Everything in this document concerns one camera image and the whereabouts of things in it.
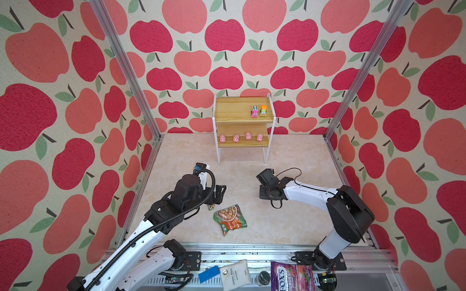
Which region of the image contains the wooden two-tier shelf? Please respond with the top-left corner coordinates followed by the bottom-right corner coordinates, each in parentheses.
top-left (212, 93), bottom-right (277, 164)

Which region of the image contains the green orange mixer truck toy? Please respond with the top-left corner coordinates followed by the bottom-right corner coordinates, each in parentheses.
top-left (259, 105), bottom-right (268, 117)

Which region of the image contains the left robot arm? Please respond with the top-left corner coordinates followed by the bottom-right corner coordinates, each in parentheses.
top-left (67, 163), bottom-right (226, 291)

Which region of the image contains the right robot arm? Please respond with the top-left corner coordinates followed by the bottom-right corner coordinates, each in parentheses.
top-left (256, 169), bottom-right (375, 270)

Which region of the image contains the green snack bag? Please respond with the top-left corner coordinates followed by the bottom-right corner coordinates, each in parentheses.
top-left (213, 204), bottom-right (248, 236)

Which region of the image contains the blue card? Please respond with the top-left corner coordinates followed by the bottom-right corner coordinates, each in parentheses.
top-left (199, 266), bottom-right (220, 284)

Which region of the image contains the purple Fox's candy bag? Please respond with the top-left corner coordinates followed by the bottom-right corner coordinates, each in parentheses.
top-left (271, 261), bottom-right (316, 291)

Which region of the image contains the round metal can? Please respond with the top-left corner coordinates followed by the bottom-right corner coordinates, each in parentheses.
top-left (256, 271), bottom-right (271, 286)

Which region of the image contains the white paper packet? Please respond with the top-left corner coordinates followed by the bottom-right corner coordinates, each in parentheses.
top-left (219, 259), bottom-right (252, 291)

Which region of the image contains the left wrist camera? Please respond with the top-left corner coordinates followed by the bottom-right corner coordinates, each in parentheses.
top-left (194, 162), bottom-right (210, 190)

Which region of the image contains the front aluminium rail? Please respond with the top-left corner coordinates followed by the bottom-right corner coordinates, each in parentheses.
top-left (90, 241), bottom-right (405, 291)

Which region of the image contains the left aluminium frame post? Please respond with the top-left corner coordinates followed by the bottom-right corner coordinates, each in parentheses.
top-left (90, 0), bottom-right (162, 143)

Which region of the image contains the aluminium frame post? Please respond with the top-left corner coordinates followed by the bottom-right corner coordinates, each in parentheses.
top-left (90, 0), bottom-right (162, 143)
top-left (324, 0), bottom-right (414, 144)

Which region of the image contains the right aluminium frame post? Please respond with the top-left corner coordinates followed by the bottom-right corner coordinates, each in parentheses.
top-left (324, 0), bottom-right (414, 144)

